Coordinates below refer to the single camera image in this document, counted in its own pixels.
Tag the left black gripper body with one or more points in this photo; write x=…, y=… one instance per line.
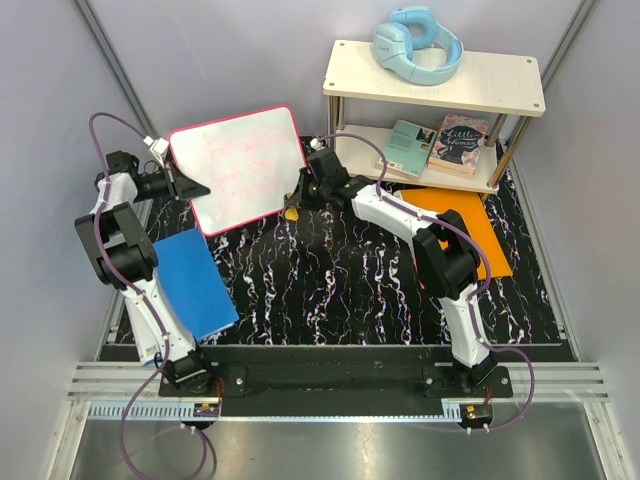
x=156, y=187

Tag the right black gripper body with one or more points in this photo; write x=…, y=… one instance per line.
x=316, y=191

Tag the yellow whiteboard eraser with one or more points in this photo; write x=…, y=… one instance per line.
x=291, y=214

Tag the pink framed whiteboard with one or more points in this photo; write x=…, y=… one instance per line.
x=249, y=162

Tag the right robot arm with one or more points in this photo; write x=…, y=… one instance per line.
x=445, y=257

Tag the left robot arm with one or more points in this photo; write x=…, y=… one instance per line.
x=123, y=256

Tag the blue book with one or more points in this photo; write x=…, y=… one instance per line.
x=185, y=302

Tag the teal paperback book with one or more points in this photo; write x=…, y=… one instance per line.
x=408, y=149

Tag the black marble pattern mat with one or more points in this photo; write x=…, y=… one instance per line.
x=331, y=279

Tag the Little Women book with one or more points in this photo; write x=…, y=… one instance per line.
x=457, y=148

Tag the white two-tier shelf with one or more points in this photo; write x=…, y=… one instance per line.
x=498, y=84

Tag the light blue headphones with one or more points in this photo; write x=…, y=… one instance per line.
x=410, y=29

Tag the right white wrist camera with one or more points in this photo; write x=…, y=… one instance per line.
x=316, y=145

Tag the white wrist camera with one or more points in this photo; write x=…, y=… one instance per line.
x=157, y=148
x=316, y=145

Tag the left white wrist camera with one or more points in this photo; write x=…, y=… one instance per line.
x=157, y=148

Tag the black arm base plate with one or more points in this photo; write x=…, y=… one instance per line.
x=341, y=383

